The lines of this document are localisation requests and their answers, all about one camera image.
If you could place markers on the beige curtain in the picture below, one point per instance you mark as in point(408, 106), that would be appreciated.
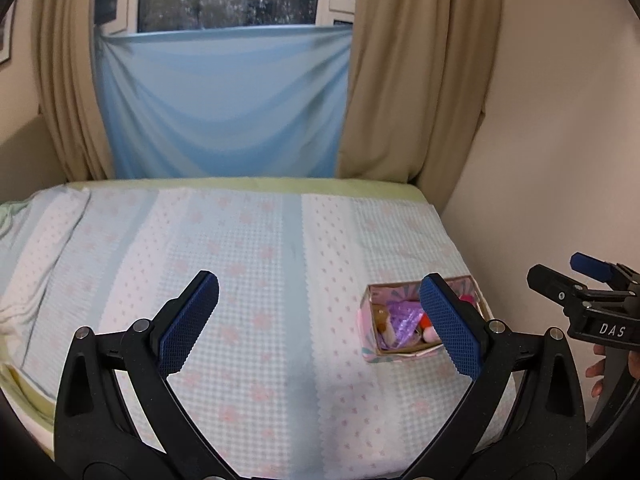
point(63, 54)
point(419, 74)

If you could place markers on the purple plastic packet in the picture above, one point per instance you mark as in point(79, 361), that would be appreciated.
point(404, 323)

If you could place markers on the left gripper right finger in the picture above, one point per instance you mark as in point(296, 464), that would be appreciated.
point(522, 417)

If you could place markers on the brown plush toy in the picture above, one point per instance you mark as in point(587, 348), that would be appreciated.
point(380, 317)

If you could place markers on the light green mattress sheet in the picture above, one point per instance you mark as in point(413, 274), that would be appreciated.
point(335, 187)

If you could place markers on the orange pompom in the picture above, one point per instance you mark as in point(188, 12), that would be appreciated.
point(425, 321)

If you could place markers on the framed picture on wall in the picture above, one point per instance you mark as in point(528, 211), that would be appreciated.
point(6, 34)

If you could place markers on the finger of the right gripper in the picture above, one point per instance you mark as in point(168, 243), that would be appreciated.
point(557, 287)
point(600, 271)

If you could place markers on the pink fluffy scrunchie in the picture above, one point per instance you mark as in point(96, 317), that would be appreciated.
point(430, 336)

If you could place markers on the cardboard box with pink lining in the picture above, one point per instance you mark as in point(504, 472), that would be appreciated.
point(372, 347)

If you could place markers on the person's right hand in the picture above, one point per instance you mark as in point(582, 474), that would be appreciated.
point(598, 369)

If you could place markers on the magenta zip pouch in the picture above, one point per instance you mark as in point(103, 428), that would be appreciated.
point(469, 300)

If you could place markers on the left beige curtain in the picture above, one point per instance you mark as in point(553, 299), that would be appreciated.
point(63, 54)

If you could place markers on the blue sheet over window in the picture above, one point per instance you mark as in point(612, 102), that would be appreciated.
point(260, 101)

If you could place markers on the light blue patterned bedspread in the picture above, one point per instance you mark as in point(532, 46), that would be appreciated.
point(276, 382)

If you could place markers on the right beige curtain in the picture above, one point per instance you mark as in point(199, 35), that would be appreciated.
point(419, 74)

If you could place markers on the grey-green sofa backrest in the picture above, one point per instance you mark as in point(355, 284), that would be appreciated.
point(29, 162)

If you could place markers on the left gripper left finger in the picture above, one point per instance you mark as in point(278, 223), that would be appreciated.
point(116, 416)

